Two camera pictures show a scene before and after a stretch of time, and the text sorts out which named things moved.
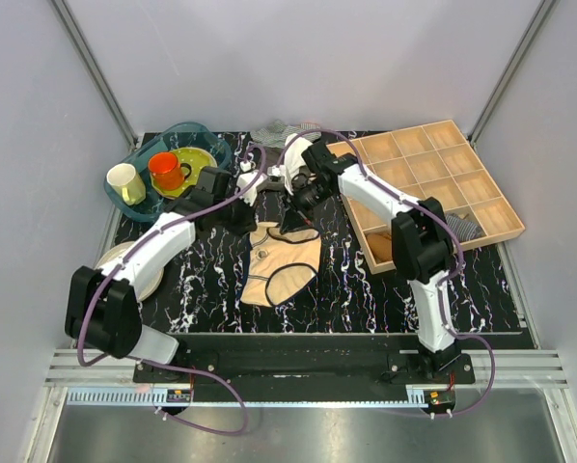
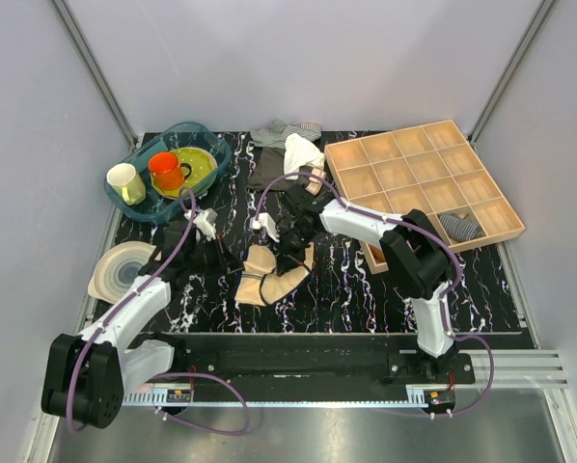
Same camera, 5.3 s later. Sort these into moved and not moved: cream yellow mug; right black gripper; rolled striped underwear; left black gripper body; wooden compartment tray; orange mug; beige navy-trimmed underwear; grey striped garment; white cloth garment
Moved: left black gripper body; right black gripper; beige navy-trimmed underwear
Not moved: cream yellow mug; wooden compartment tray; orange mug; rolled striped underwear; grey striped garment; white cloth garment
